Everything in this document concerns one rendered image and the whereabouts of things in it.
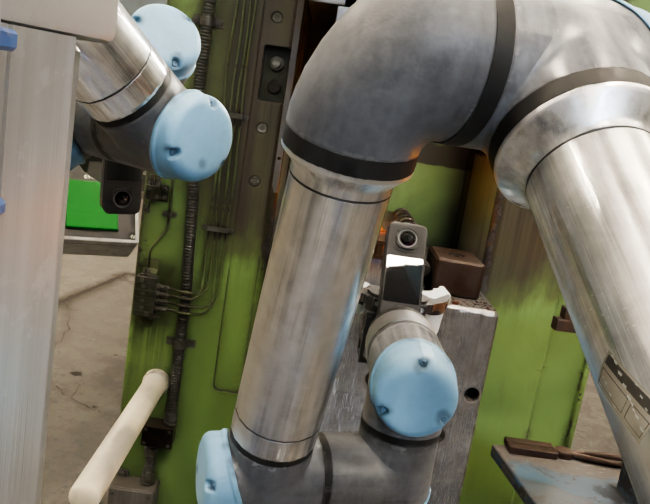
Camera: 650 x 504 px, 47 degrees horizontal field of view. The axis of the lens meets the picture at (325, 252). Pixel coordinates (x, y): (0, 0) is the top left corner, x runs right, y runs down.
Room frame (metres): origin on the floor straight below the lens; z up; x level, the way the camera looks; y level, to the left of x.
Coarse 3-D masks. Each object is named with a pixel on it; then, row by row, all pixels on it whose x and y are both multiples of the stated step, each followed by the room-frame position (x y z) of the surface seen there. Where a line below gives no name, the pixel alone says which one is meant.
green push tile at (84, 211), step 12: (72, 180) 1.09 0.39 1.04; (72, 192) 1.08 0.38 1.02; (84, 192) 1.09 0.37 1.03; (96, 192) 1.09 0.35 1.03; (72, 204) 1.07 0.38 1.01; (84, 204) 1.08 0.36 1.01; (96, 204) 1.09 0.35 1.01; (72, 216) 1.06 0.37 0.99; (84, 216) 1.07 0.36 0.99; (96, 216) 1.08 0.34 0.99; (108, 216) 1.09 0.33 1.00; (72, 228) 1.06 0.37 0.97; (84, 228) 1.07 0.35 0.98; (96, 228) 1.07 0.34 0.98; (108, 228) 1.08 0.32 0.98
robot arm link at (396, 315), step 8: (392, 312) 0.74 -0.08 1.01; (400, 312) 0.73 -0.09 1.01; (408, 312) 0.73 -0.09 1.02; (376, 320) 0.74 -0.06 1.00; (384, 320) 0.72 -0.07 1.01; (392, 320) 0.71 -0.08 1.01; (400, 320) 0.71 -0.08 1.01; (408, 320) 0.71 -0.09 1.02; (416, 320) 0.71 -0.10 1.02; (424, 320) 0.73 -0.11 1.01; (376, 328) 0.72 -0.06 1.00; (432, 328) 0.73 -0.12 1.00; (368, 336) 0.73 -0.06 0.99; (368, 344) 0.71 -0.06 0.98
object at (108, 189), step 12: (108, 168) 0.86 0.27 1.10; (120, 168) 0.87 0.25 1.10; (132, 168) 0.88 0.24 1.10; (108, 180) 0.87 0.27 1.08; (120, 180) 0.87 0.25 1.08; (132, 180) 0.88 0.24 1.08; (108, 192) 0.87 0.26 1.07; (120, 192) 0.87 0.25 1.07; (132, 192) 0.88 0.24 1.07; (108, 204) 0.87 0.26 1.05; (120, 204) 0.87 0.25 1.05; (132, 204) 0.88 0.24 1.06
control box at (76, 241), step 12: (84, 180) 1.10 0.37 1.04; (96, 180) 1.11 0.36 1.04; (120, 216) 1.10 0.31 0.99; (132, 216) 1.11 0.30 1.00; (120, 228) 1.09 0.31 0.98; (132, 228) 1.10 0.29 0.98; (72, 240) 1.06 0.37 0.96; (84, 240) 1.06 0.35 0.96; (96, 240) 1.07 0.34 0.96; (108, 240) 1.08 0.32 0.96; (120, 240) 1.09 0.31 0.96; (132, 240) 1.09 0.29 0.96; (72, 252) 1.11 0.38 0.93; (84, 252) 1.11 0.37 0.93; (96, 252) 1.12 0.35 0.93; (108, 252) 1.12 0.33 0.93; (120, 252) 1.13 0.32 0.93
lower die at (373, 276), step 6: (390, 216) 1.59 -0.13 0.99; (384, 222) 1.49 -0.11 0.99; (390, 222) 1.50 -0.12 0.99; (384, 228) 1.36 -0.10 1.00; (372, 258) 1.26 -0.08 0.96; (372, 264) 1.26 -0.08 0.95; (378, 264) 1.26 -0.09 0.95; (372, 270) 1.26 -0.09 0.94; (378, 270) 1.26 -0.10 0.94; (366, 276) 1.26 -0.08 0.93; (372, 276) 1.26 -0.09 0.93; (378, 276) 1.26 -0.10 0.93; (372, 282) 1.26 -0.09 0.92; (378, 282) 1.26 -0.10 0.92
